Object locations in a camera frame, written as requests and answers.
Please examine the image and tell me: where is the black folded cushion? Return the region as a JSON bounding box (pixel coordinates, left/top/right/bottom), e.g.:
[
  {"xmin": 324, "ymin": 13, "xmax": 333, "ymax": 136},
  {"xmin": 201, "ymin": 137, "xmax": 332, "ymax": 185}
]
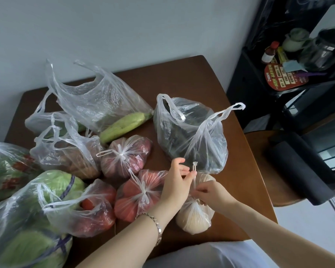
[{"xmin": 265, "ymin": 130, "xmax": 335, "ymax": 206}]

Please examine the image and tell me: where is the silver link bracelet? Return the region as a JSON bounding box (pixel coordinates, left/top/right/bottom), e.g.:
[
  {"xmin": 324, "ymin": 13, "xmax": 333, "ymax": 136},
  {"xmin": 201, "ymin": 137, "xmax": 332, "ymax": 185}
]
[{"xmin": 135, "ymin": 212, "xmax": 162, "ymax": 247}]

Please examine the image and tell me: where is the person's right forearm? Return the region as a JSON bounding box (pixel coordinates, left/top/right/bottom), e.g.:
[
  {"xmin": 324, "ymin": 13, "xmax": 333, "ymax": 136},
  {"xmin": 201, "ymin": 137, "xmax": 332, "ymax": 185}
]
[{"xmin": 221, "ymin": 199, "xmax": 335, "ymax": 268}]

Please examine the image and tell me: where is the clear bag of brown potatoes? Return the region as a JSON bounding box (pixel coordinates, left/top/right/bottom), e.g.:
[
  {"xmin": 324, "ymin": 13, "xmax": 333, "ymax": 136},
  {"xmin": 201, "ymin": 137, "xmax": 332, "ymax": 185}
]
[{"xmin": 30, "ymin": 112, "xmax": 104, "ymax": 181}]

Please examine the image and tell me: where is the brown wooden chair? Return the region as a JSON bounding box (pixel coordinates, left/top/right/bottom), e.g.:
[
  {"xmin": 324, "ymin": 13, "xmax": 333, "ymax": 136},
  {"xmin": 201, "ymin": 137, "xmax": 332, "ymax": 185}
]
[{"xmin": 244, "ymin": 130, "xmax": 305, "ymax": 208}]

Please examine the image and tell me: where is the bag of greens and chillies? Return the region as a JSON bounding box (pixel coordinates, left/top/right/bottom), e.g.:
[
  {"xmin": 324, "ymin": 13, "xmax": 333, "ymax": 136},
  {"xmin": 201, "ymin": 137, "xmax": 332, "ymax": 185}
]
[{"xmin": 0, "ymin": 140, "xmax": 44, "ymax": 206}]

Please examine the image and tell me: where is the light blue cloth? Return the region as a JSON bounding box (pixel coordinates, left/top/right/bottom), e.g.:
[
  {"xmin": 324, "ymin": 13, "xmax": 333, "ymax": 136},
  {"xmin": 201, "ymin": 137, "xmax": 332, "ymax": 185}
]
[{"xmin": 282, "ymin": 60, "xmax": 308, "ymax": 73}]

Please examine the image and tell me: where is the yellow packet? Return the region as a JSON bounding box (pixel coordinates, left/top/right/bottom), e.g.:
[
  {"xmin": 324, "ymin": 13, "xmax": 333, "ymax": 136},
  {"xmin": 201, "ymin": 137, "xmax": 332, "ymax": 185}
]
[{"xmin": 276, "ymin": 46, "xmax": 290, "ymax": 65}]

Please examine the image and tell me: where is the person's left hand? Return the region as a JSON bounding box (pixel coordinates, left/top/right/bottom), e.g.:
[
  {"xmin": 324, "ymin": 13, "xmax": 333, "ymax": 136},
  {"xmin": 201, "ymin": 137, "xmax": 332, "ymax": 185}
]
[{"xmin": 149, "ymin": 157, "xmax": 197, "ymax": 224}]

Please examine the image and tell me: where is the tied bag of red apples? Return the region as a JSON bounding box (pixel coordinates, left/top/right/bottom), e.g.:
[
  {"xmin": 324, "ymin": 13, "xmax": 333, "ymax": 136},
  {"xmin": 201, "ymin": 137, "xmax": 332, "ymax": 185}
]
[{"xmin": 96, "ymin": 134, "xmax": 153, "ymax": 181}]

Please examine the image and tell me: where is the red round hand fan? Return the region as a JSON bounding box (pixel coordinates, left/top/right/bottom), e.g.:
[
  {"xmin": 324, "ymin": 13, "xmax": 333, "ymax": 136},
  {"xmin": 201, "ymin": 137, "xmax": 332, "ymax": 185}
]
[{"xmin": 264, "ymin": 62, "xmax": 328, "ymax": 91}]

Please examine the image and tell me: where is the person's right hand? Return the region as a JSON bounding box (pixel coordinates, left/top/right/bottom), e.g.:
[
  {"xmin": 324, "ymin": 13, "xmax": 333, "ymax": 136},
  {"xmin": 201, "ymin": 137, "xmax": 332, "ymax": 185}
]
[{"xmin": 193, "ymin": 180, "xmax": 238, "ymax": 214}]

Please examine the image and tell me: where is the clear bag with green cucumber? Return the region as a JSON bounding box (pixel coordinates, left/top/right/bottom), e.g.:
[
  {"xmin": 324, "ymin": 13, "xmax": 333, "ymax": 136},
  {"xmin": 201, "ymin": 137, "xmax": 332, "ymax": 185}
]
[{"xmin": 24, "ymin": 89, "xmax": 87, "ymax": 138}]

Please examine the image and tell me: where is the clear bag with corn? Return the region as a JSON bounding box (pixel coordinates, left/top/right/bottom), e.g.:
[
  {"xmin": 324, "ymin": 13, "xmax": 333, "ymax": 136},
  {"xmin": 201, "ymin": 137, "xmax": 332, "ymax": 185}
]
[{"xmin": 46, "ymin": 59, "xmax": 154, "ymax": 144}]

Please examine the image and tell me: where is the glass kettle with black lid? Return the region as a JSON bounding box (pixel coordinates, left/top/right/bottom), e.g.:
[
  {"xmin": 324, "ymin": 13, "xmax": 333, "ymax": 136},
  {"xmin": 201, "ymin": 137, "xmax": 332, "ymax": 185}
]
[{"xmin": 298, "ymin": 28, "xmax": 335, "ymax": 72}]

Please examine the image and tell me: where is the clear bag of beige produce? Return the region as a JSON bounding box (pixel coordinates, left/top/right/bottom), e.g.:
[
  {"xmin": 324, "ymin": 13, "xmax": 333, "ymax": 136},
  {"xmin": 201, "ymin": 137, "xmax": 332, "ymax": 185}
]
[{"xmin": 175, "ymin": 162, "xmax": 216, "ymax": 235}]

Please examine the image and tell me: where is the open bag of red tomatoes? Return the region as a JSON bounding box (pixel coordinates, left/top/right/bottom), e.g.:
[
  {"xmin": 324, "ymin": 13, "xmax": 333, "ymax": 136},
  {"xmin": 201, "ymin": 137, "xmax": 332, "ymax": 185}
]
[{"xmin": 37, "ymin": 179, "xmax": 117, "ymax": 238}]

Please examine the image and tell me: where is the black shelf rack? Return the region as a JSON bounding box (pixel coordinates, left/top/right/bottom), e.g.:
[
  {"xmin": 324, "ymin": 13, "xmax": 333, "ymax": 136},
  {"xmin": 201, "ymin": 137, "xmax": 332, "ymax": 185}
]
[{"xmin": 226, "ymin": 0, "xmax": 335, "ymax": 132}]

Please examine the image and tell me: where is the brown bottle with red cap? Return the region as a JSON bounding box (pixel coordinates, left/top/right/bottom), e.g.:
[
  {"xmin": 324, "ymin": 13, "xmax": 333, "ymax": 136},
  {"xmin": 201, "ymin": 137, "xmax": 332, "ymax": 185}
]
[{"xmin": 261, "ymin": 41, "xmax": 280, "ymax": 65}]

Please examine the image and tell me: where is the green husked corn cob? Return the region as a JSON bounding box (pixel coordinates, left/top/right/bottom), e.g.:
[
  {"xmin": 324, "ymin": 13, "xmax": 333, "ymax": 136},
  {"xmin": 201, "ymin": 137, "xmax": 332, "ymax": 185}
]
[{"xmin": 99, "ymin": 112, "xmax": 154, "ymax": 144}]

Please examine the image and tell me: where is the person's left forearm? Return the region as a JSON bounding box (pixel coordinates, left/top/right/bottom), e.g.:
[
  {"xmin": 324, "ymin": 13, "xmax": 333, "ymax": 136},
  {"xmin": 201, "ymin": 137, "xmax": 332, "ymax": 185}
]
[{"xmin": 75, "ymin": 205, "xmax": 180, "ymax": 268}]

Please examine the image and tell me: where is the clear bag of dark eggplants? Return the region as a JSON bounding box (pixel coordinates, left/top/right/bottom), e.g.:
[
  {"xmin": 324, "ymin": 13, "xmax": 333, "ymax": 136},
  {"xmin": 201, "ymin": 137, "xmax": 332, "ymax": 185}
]
[{"xmin": 153, "ymin": 94, "xmax": 246, "ymax": 175}]

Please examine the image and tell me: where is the tied bag of red tomatoes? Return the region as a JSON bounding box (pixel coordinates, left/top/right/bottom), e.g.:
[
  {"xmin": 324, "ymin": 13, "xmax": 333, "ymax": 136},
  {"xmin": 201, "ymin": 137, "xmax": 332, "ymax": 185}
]
[{"xmin": 114, "ymin": 169, "xmax": 168, "ymax": 222}]

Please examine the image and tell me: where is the clear bag of green cabbages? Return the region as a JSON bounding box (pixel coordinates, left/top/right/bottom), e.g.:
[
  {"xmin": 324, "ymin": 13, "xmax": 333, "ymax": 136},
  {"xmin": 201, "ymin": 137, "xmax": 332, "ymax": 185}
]
[{"xmin": 0, "ymin": 170, "xmax": 86, "ymax": 268}]

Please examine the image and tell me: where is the green ceramic teapot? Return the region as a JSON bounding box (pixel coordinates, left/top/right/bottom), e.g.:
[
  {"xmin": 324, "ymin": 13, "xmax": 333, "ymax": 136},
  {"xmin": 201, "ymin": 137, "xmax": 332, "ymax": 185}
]
[{"xmin": 282, "ymin": 27, "xmax": 311, "ymax": 53}]

